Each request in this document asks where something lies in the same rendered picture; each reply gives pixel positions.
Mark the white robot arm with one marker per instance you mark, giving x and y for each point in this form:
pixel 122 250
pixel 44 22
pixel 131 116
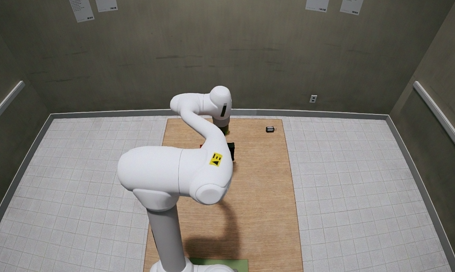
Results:
pixel 159 175

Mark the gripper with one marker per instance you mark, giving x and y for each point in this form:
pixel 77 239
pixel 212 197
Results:
pixel 223 129

